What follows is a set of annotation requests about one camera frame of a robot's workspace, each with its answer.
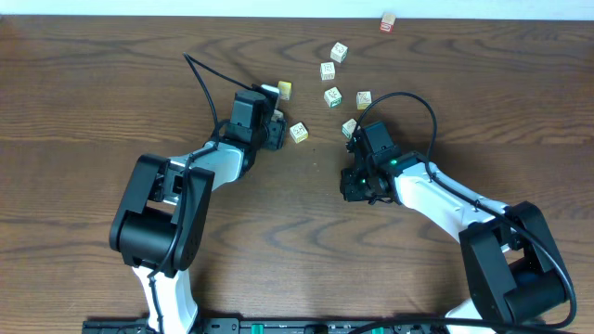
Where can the yellow sided X block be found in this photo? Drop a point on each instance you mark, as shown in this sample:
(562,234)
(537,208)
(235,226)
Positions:
(277,116)

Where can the white block green picture top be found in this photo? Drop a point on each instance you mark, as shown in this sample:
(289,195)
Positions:
(339,52)

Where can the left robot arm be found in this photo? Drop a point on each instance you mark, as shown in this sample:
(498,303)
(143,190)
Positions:
(159,223)

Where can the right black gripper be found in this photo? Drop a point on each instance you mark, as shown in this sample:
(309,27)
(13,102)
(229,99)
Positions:
(349,188)

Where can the yellow sided picture block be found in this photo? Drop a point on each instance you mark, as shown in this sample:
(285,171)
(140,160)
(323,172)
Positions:
(363,99)

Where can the red block at table edge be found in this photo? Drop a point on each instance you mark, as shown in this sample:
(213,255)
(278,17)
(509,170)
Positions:
(387,22)

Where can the white block green side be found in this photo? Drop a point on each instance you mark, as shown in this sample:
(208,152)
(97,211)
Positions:
(333,97)

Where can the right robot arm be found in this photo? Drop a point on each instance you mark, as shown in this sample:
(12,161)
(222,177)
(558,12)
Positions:
(513,266)

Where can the plain yellow block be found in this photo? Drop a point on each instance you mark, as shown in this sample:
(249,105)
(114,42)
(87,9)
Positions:
(285,89)

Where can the green sided picture block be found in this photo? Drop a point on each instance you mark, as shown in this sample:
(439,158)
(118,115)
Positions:
(348,128)

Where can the yellow sided acorn block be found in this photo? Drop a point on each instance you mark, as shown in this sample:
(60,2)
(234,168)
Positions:
(298,132)

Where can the white block red picture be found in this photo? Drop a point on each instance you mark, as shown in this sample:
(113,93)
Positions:
(327,71)

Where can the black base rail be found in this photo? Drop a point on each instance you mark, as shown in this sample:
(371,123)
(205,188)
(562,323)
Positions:
(395,326)

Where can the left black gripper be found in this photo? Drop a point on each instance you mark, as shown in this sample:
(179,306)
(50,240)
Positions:
(284,133)

